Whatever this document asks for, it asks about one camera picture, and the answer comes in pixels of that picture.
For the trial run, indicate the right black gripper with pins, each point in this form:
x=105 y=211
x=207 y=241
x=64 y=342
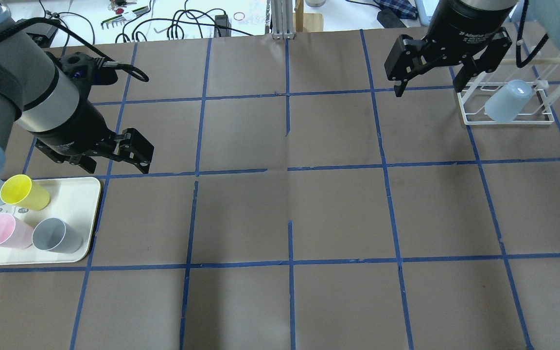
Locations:
x=462 y=26

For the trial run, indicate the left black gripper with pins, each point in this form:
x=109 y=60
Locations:
x=77 y=127

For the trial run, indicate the light blue plastic cup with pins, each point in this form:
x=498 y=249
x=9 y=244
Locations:
x=506 y=103

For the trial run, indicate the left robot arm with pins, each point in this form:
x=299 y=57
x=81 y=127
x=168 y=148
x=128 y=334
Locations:
x=48 y=97

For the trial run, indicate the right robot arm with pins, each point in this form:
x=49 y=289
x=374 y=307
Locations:
x=547 y=13

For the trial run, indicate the yellow plastic cup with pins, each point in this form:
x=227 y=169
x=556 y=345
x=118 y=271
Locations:
x=23 y=192

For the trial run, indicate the grey plastic cup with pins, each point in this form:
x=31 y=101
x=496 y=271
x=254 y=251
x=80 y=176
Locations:
x=57 y=236

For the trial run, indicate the pink plastic cup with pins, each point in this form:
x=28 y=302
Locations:
x=14 y=233

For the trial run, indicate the cream plastic tray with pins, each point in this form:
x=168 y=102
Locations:
x=74 y=200

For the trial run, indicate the plaid fabric pouch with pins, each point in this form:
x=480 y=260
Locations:
x=401 y=8

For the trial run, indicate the black power adapter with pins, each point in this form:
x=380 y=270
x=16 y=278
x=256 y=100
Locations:
x=389 y=20

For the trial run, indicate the hex key set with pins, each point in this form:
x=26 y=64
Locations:
x=124 y=17

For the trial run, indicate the wooden mug stand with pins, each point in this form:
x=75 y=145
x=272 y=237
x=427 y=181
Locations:
x=306 y=22

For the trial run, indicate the white wire cup rack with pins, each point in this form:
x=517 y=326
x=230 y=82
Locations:
x=543 y=74

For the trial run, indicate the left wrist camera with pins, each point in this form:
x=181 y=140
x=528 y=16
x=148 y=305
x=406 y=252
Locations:
x=99 y=71

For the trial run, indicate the aluminium frame post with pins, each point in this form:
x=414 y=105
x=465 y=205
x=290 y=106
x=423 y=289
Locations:
x=281 y=22

